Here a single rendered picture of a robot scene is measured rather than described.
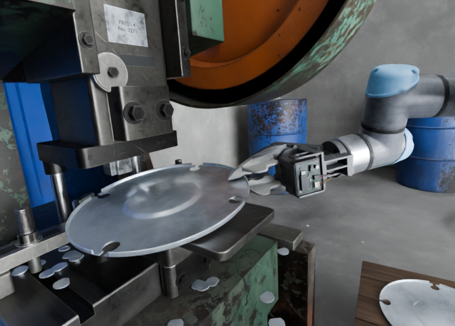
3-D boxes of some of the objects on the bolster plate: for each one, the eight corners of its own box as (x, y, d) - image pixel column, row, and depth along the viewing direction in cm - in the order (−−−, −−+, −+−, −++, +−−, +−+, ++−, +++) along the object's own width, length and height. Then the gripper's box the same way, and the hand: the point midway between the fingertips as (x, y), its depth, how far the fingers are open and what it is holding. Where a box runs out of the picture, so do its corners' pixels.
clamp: (93, 251, 46) (82, 195, 44) (-41, 320, 33) (-66, 243, 30) (76, 242, 49) (66, 189, 47) (-52, 301, 36) (-75, 230, 34)
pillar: (75, 221, 51) (61, 150, 48) (63, 226, 49) (47, 152, 46) (70, 219, 52) (55, 148, 49) (57, 223, 51) (42, 151, 47)
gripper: (354, 137, 45) (235, 165, 40) (356, 188, 48) (244, 221, 42) (322, 131, 53) (221, 154, 48) (325, 175, 56) (228, 201, 50)
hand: (233, 179), depth 48 cm, fingers closed
